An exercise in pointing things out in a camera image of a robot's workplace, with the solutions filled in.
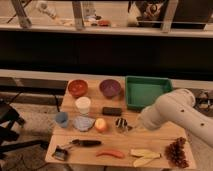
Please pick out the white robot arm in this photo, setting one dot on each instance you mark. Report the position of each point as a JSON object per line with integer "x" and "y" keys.
{"x": 177, "y": 107}

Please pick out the yellow banana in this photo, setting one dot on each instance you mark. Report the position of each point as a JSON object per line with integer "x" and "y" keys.
{"x": 143, "y": 156}

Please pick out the grey-blue crumpled cloth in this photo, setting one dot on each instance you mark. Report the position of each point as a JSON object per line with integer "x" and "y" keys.
{"x": 82, "y": 123}

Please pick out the red-yellow apple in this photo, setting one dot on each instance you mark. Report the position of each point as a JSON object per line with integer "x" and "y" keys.
{"x": 100, "y": 125}

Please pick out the purple bowl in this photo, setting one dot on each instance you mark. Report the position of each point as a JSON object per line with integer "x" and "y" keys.
{"x": 110, "y": 88}

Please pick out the wooden table board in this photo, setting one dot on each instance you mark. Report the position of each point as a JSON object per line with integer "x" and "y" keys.
{"x": 111, "y": 139}

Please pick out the white paper cup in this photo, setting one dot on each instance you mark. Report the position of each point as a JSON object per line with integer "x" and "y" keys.
{"x": 83, "y": 105}

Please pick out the black office chair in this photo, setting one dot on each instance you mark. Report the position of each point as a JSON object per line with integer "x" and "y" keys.
{"x": 8, "y": 117}

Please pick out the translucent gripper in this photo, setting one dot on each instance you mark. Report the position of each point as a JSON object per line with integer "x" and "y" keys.
{"x": 138, "y": 123}

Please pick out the red chili pepper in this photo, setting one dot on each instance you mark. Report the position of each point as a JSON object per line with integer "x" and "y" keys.
{"x": 114, "y": 153}

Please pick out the bunch of red grapes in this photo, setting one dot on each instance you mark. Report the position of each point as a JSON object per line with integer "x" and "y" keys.
{"x": 175, "y": 154}

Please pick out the small metal tin cup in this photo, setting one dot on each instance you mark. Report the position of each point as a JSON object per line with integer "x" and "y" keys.
{"x": 121, "y": 124}

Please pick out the blue plastic cup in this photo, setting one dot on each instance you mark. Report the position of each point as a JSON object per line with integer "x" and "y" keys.
{"x": 62, "y": 119}

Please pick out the small metal binder clip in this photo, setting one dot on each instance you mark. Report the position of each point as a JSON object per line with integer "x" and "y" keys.
{"x": 61, "y": 153}

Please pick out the black rectangular block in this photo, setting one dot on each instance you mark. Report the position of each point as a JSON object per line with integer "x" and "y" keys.
{"x": 111, "y": 111}

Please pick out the orange-red bowl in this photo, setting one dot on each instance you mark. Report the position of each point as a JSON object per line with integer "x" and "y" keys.
{"x": 77, "y": 88}

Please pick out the green plastic tray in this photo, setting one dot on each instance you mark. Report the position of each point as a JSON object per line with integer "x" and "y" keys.
{"x": 141, "y": 92}

